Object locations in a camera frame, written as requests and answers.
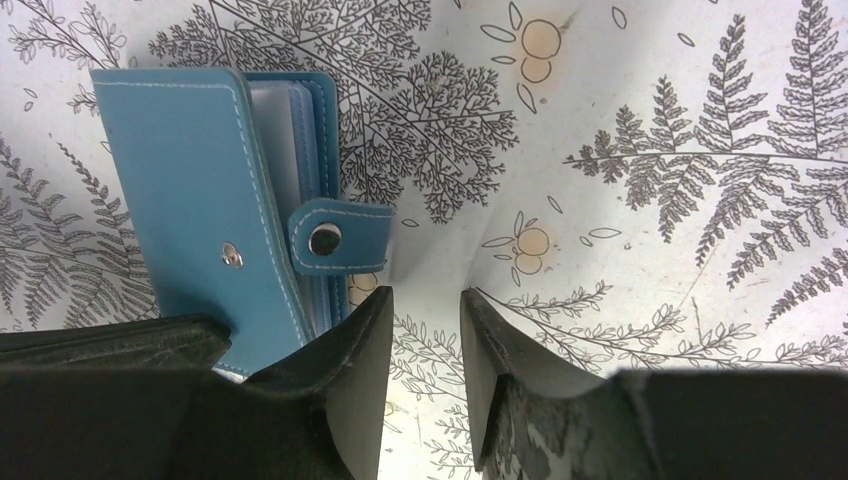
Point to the floral table mat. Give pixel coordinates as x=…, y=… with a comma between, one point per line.
x=635, y=185

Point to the blue leather card holder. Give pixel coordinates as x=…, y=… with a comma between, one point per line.
x=232, y=181

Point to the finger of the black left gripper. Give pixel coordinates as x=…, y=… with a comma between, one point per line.
x=192, y=341

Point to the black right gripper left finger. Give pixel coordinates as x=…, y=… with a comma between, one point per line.
x=316, y=414

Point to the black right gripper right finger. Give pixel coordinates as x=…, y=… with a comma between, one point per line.
x=533, y=415

